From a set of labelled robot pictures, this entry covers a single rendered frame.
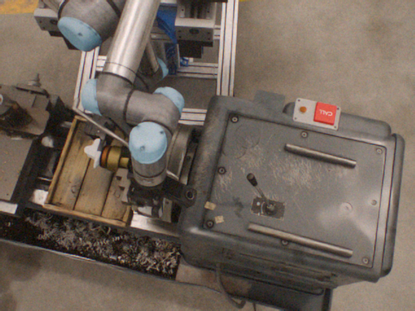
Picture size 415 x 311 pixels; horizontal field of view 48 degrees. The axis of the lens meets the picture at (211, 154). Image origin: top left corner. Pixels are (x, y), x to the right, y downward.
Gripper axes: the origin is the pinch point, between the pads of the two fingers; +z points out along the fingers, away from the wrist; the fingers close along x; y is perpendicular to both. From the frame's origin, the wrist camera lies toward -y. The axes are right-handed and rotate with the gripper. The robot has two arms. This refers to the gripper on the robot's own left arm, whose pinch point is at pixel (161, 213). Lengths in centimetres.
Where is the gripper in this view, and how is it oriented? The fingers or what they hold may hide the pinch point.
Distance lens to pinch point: 125.8
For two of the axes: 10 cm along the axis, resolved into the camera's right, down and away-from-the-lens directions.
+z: -0.7, 5.4, 8.4
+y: -9.7, -2.2, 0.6
